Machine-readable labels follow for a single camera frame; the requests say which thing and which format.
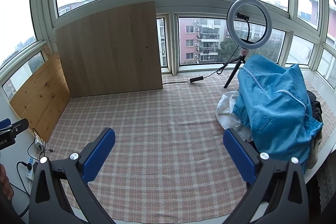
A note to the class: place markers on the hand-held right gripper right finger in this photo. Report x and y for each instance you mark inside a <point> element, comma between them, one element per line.
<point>240,158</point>

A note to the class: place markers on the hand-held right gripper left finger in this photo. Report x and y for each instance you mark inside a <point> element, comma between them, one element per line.
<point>99,155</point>

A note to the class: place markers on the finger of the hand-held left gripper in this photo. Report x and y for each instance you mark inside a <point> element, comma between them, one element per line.
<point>18,125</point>

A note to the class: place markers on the blue striped jacket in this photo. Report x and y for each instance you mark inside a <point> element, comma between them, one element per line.
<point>275,113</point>

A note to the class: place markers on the person's left hand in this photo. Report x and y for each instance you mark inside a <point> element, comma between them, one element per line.
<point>5,184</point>

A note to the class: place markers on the white charger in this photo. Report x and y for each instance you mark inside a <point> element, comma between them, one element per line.
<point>39,142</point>

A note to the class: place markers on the pine plank board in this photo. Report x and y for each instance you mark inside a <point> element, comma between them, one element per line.
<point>42,100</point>

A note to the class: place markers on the white power strip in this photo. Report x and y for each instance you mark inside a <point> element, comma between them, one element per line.
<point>31,166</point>

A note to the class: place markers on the white garment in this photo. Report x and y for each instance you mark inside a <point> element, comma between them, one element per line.
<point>225,111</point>

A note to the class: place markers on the pink plaid blanket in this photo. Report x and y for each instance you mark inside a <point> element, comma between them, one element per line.
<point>162,134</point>

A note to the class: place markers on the brown garment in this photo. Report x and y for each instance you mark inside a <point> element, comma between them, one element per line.
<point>316,148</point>

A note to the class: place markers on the black tripod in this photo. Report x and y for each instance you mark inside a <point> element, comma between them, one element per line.
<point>234,73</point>

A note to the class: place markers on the white lace cloth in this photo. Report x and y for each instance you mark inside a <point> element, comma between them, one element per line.
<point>326,187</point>

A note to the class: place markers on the large light wooden board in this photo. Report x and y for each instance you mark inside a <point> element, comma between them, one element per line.
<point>110,53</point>

